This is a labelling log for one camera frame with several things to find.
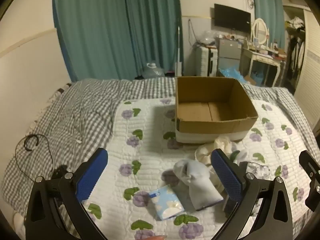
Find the black wall television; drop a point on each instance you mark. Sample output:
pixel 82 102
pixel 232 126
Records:
pixel 231 18

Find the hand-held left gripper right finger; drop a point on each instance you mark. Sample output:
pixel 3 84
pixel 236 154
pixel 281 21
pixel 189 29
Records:
pixel 226 177

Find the white vanity table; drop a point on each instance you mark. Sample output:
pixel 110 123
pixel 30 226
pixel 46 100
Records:
pixel 262 58

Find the narrow teal curtain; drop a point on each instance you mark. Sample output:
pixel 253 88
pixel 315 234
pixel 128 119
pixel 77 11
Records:
pixel 267 7

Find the patterned grey cloth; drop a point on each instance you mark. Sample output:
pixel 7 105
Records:
pixel 257 170

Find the cream cloth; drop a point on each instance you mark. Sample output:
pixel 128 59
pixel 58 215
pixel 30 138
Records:
pixel 205 153

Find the white standing pole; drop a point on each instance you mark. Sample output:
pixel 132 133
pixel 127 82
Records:
pixel 179 55

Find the dark hanging clothes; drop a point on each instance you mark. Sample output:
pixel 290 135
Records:
pixel 296 45

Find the clear plastic bag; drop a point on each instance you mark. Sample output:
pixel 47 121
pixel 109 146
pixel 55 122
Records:
pixel 207 38

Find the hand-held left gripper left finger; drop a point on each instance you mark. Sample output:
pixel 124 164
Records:
pixel 91 177

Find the wide teal curtain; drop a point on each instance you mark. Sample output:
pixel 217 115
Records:
pixel 112 30

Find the clear water jug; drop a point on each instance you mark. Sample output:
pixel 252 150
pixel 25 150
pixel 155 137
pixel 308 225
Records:
pixel 153 71

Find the white suitcase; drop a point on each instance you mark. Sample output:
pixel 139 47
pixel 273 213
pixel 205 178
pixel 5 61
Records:
pixel 203 61

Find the grey mini fridge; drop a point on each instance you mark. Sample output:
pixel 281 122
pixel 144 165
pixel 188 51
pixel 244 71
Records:
pixel 228 55

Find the white floral quilt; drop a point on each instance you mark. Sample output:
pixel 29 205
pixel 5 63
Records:
pixel 150 155

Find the white sock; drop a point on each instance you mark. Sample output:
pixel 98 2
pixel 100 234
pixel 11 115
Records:
pixel 200 182

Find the white wardrobe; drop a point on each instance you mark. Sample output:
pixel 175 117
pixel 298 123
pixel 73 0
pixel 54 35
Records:
pixel 310 67

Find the small black device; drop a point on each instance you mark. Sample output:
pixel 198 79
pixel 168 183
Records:
pixel 59 171

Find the blue tissue packet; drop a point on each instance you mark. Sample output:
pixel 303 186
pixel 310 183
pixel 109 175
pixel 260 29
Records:
pixel 166 203

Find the brown cardboard box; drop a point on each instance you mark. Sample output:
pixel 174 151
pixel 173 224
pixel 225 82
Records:
pixel 215 126

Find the blue plastic bag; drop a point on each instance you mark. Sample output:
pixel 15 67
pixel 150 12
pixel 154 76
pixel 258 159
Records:
pixel 231 73

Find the white oval mirror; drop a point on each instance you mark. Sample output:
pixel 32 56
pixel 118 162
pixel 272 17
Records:
pixel 260 31

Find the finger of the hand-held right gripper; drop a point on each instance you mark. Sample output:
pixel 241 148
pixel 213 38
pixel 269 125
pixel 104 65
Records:
pixel 311 166

